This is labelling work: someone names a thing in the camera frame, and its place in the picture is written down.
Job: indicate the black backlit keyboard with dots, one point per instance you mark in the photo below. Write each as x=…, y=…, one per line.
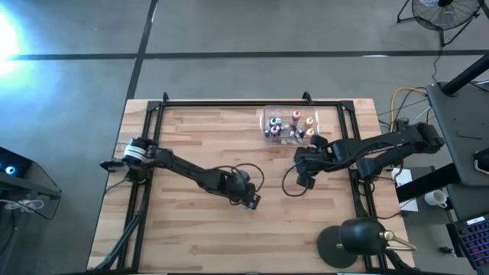
x=473, y=240

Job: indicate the white paper sheet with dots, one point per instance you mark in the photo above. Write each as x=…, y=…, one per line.
x=412, y=205

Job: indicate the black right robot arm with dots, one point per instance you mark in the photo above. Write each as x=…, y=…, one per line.
x=382, y=147

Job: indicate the large yellow food coloring bottle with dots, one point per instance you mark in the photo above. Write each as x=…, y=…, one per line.
x=309, y=132

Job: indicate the clear plastic container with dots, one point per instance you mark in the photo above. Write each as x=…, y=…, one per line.
x=286, y=112

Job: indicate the grey side desk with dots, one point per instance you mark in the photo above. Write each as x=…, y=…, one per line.
x=458, y=114

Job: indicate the large green food coloring bottle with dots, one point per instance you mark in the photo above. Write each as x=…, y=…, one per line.
x=273, y=122

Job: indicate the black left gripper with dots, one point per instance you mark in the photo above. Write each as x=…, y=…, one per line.
x=237, y=183

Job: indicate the black metal table frame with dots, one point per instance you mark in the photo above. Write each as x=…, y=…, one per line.
x=229, y=103

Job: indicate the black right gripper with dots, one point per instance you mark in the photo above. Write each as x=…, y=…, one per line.
x=307, y=160

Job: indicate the large orange food coloring bottle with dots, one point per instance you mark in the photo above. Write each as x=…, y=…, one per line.
x=309, y=122

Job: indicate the white mug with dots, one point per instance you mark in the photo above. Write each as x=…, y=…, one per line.
x=435, y=198

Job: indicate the black cart with blue light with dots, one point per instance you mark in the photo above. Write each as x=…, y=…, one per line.
x=15, y=179

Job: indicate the black floor fan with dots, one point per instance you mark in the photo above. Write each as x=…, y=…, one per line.
x=439, y=19

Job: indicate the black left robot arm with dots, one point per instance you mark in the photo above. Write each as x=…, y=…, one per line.
x=183, y=168

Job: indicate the black stand pole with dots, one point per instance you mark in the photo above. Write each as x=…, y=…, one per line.
x=466, y=74

